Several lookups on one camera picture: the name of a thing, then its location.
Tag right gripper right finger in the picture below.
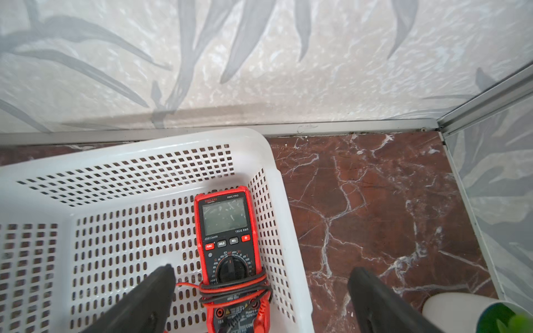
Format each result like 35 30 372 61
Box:
347 267 441 333

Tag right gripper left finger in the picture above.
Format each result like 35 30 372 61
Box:
85 264 176 332

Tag small red multimeter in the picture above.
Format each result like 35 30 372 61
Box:
194 186 273 332

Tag white plastic basket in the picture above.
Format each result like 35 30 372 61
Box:
1 128 314 332

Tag small potted pink flowers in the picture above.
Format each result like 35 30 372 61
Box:
422 292 532 332

